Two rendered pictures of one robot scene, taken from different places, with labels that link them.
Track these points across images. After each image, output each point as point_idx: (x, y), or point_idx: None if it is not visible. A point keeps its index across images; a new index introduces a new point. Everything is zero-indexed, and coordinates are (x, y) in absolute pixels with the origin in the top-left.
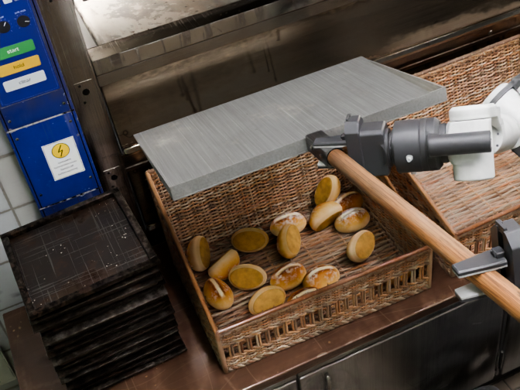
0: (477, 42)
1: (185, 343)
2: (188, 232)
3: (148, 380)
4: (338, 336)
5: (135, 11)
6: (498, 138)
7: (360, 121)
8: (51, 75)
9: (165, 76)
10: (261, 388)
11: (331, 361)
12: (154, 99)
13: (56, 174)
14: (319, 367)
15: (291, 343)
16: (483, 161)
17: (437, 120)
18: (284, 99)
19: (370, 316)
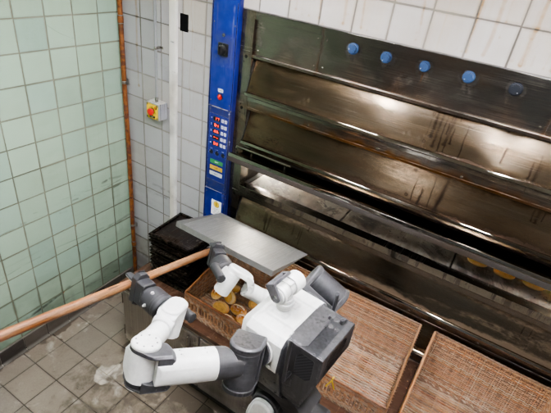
0: (399, 309)
1: None
2: None
3: (170, 291)
4: (220, 339)
5: (277, 183)
6: (246, 291)
7: (219, 246)
8: (223, 178)
9: (262, 210)
10: (185, 326)
11: (212, 345)
12: (254, 214)
13: (211, 211)
14: (208, 343)
15: (207, 324)
16: (220, 285)
17: (229, 264)
18: (259, 239)
19: None
